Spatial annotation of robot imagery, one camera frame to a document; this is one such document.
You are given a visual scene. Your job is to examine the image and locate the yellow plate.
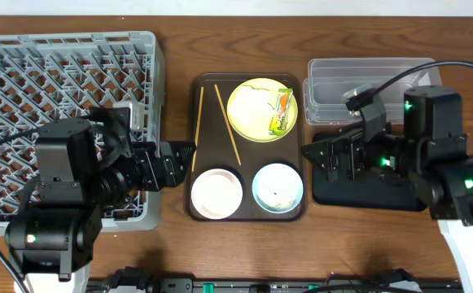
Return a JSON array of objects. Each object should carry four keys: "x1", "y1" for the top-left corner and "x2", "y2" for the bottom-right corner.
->
[{"x1": 226, "y1": 78, "x2": 298, "y2": 142}]

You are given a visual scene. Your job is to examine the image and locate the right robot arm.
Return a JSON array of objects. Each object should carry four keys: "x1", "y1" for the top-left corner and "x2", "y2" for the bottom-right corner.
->
[{"x1": 300, "y1": 85, "x2": 473, "y2": 292}]

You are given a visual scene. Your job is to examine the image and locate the brown serving tray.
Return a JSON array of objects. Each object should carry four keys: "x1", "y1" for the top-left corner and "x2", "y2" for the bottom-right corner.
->
[{"x1": 184, "y1": 72, "x2": 307, "y2": 222}]

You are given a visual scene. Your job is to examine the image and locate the yellow green snack wrapper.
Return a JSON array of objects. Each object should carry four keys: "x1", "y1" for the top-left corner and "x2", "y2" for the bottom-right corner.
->
[{"x1": 269, "y1": 88, "x2": 293, "y2": 136}]

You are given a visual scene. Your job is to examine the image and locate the black waste tray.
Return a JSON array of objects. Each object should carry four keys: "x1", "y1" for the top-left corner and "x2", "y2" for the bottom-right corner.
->
[{"x1": 312, "y1": 129, "x2": 426, "y2": 212}]

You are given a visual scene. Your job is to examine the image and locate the clear plastic bin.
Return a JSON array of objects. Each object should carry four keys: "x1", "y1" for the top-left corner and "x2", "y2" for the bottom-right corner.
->
[{"x1": 304, "y1": 57, "x2": 441, "y2": 125}]

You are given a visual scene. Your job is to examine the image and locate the black rail front edge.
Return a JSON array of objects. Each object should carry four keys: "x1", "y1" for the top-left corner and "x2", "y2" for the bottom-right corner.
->
[{"x1": 85, "y1": 267, "x2": 463, "y2": 293}]

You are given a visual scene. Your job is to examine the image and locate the grey dish rack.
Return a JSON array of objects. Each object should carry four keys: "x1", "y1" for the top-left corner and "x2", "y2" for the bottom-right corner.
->
[{"x1": 0, "y1": 31, "x2": 165, "y2": 236}]

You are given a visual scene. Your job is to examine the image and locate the right wooden chopstick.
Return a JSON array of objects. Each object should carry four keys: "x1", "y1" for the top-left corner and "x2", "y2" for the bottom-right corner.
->
[{"x1": 214, "y1": 84, "x2": 242, "y2": 166}]

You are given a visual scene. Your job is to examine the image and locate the left wooden chopstick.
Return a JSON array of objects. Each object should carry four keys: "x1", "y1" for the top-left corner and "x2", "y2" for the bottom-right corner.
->
[{"x1": 191, "y1": 86, "x2": 204, "y2": 172}]

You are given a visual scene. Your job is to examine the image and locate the wooden chopstick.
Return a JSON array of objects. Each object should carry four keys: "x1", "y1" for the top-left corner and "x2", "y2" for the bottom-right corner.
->
[
  {"x1": 214, "y1": 84, "x2": 242, "y2": 166},
  {"x1": 191, "y1": 86, "x2": 204, "y2": 172}
]

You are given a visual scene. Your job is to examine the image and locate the white napkin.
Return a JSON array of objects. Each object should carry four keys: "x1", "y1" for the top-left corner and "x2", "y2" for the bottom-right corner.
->
[{"x1": 228, "y1": 85, "x2": 275, "y2": 123}]

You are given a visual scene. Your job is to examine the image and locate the pink bowl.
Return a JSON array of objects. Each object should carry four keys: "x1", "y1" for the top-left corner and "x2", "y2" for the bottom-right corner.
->
[{"x1": 191, "y1": 168, "x2": 243, "y2": 220}]

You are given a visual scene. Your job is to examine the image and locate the light blue bowl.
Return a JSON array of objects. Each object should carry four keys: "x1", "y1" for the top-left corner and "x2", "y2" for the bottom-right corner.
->
[{"x1": 252, "y1": 163, "x2": 304, "y2": 214}]

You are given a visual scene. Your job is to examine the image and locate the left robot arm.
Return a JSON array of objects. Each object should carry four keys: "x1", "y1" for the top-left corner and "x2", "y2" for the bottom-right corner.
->
[{"x1": 5, "y1": 116, "x2": 196, "y2": 285}]

